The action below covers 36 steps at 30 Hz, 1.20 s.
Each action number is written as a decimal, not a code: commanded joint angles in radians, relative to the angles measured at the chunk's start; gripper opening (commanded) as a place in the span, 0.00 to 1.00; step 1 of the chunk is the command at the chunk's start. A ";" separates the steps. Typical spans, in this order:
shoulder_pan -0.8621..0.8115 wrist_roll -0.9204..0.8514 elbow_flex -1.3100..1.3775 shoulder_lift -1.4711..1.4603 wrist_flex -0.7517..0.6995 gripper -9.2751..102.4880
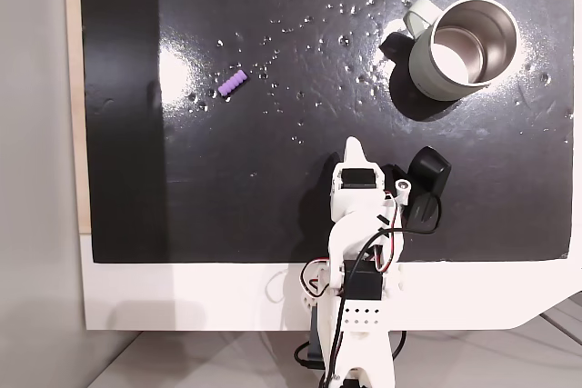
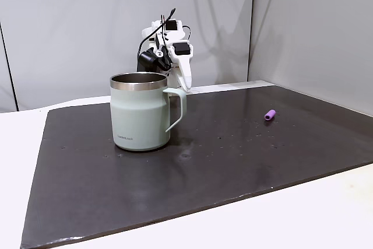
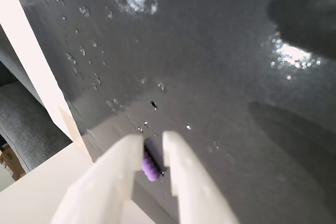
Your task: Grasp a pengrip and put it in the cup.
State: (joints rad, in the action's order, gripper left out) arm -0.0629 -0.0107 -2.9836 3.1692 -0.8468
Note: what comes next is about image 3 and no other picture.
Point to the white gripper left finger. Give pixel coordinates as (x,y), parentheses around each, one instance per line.
(105,182)

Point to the purple ribbed pen grip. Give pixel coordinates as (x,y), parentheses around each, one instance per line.
(151,163)

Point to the grey plastic mat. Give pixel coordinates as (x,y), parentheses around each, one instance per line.
(183,51)

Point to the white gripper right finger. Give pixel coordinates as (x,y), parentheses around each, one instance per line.
(191,182)

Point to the brown cardboard box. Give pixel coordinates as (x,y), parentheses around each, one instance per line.
(10,162)

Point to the grey fabric sofa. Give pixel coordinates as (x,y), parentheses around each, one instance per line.
(23,129)

